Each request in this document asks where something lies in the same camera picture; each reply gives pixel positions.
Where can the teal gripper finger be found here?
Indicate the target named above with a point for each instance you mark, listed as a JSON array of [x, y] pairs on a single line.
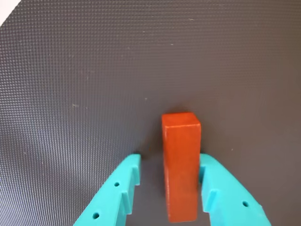
[[110, 195], [230, 197]]

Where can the red wooden block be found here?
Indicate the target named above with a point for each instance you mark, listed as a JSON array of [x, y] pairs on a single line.
[[181, 164]]

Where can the dark grey textured mat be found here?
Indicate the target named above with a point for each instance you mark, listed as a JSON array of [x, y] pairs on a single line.
[[94, 82]]

